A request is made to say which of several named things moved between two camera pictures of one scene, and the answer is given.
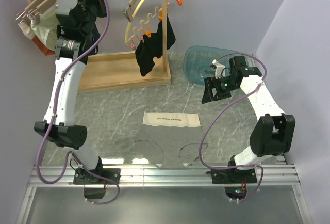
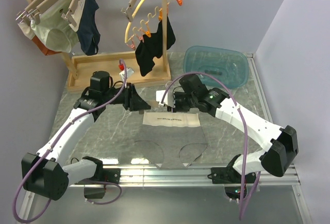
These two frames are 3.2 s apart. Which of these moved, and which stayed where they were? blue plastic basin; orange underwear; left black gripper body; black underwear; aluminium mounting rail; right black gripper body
Moved: right black gripper body; left black gripper body
Stayed: orange underwear; aluminium mounting rail; black underwear; blue plastic basin
